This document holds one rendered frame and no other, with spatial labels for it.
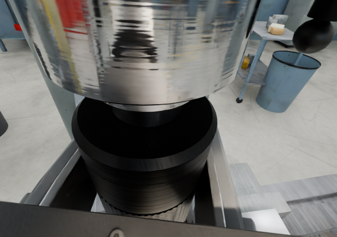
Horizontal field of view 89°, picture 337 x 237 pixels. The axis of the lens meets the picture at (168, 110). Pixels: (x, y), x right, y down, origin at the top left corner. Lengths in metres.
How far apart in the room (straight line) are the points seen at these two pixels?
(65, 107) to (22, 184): 1.26
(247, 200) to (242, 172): 0.09
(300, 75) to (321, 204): 1.82
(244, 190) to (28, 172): 1.64
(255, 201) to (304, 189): 0.24
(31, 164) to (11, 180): 0.16
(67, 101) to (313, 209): 0.65
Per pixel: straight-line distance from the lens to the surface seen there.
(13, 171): 1.88
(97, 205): 0.52
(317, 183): 0.60
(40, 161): 1.83
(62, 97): 0.54
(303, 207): 0.54
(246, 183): 0.41
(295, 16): 5.22
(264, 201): 0.36
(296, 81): 2.31
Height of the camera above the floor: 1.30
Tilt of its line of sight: 39 degrees down
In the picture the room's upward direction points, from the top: 5 degrees clockwise
